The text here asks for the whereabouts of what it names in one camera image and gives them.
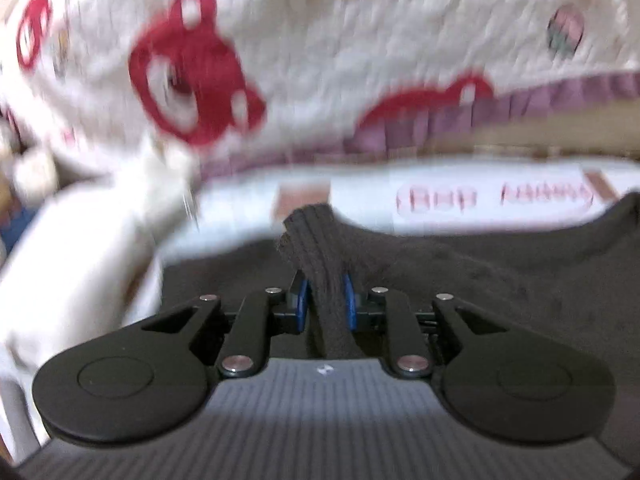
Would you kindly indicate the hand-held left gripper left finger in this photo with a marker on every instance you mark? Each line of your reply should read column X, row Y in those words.
column 300, row 305

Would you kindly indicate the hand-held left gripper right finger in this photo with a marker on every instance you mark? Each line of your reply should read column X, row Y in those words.
column 349, row 305

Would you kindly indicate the dark brown knit garment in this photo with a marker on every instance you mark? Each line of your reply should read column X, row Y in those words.
column 500, row 280

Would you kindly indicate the white printed bed sheet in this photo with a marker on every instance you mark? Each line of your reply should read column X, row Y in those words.
column 360, row 195

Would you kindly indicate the plain white cloth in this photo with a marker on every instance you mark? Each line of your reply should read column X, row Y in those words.
column 75, row 260

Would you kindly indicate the tan wooden board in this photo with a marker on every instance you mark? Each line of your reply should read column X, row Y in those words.
column 550, row 135

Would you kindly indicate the white blanket with red bears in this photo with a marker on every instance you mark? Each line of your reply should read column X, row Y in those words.
column 350, row 35

